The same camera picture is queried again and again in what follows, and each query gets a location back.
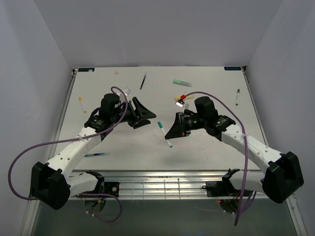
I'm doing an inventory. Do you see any teal capped white marker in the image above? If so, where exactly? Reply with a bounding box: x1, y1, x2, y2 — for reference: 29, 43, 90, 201
157, 121, 173, 148

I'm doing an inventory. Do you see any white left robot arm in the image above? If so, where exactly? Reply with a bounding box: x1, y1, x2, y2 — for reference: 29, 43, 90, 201
31, 93, 156, 210

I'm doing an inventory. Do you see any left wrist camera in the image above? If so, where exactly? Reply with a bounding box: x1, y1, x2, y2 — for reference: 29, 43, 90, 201
117, 88, 131, 97

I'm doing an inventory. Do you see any blue gel pen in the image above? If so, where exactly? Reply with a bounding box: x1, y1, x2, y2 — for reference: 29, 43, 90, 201
84, 152, 110, 157

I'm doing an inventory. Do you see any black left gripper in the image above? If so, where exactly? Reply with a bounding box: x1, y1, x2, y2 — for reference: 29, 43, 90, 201
111, 96, 156, 129

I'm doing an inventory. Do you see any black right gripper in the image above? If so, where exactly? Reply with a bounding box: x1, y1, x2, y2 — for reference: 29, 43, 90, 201
165, 112, 207, 139

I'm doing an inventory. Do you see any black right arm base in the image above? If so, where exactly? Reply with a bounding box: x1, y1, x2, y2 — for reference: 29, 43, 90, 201
201, 181, 237, 197

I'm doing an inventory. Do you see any blue corner label right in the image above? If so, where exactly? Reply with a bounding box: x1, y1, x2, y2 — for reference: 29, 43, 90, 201
224, 66, 242, 71

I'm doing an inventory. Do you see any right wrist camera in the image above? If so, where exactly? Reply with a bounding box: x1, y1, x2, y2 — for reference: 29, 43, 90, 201
175, 100, 189, 110

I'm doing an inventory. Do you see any blue corner label left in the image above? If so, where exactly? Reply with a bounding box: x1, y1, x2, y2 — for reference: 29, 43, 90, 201
78, 68, 95, 72

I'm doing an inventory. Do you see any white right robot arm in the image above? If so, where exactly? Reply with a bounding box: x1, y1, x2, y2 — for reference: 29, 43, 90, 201
164, 96, 304, 204

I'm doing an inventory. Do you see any blue corner label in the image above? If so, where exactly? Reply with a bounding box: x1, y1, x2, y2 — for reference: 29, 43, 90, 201
224, 66, 242, 71
78, 68, 95, 72

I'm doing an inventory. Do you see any yellow highlighter pen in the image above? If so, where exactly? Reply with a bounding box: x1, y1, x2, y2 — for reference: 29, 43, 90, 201
174, 95, 194, 101

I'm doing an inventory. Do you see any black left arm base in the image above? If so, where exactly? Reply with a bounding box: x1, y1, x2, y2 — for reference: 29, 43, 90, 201
100, 181, 120, 197

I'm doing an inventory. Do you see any green capped white marker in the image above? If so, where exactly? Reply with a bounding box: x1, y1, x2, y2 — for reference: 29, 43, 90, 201
235, 89, 240, 106

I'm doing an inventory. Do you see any yellow capped white marker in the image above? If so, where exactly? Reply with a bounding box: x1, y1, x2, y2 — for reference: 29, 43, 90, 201
78, 97, 87, 113

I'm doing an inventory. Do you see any mint green highlighter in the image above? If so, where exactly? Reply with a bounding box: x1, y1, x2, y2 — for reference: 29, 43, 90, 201
173, 79, 192, 87

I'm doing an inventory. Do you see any dark purple pen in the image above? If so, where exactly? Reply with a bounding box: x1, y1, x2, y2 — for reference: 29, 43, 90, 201
140, 72, 147, 90

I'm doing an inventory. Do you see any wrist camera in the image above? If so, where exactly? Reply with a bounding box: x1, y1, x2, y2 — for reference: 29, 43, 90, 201
175, 100, 189, 110
117, 88, 131, 97

